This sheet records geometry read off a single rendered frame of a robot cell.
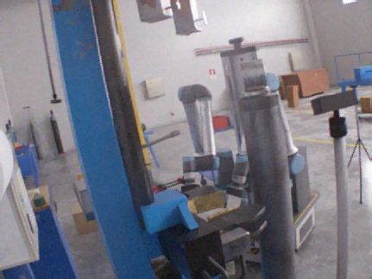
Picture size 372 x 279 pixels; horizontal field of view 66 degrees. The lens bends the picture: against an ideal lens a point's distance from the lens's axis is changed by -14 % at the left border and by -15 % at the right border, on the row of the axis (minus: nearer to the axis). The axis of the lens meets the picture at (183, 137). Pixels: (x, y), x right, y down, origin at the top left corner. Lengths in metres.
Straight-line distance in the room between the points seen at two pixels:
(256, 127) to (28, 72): 10.98
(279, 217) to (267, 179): 0.23
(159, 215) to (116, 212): 0.20
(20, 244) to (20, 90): 11.17
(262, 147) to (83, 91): 0.89
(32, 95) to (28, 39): 2.08
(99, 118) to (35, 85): 10.83
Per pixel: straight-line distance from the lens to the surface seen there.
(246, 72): 1.63
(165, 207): 1.27
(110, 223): 1.39
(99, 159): 1.32
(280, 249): 1.89
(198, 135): 2.66
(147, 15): 1.31
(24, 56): 12.25
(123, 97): 1.21
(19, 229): 1.06
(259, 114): 1.61
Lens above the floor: 1.62
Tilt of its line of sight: 10 degrees down
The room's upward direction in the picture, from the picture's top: 11 degrees counter-clockwise
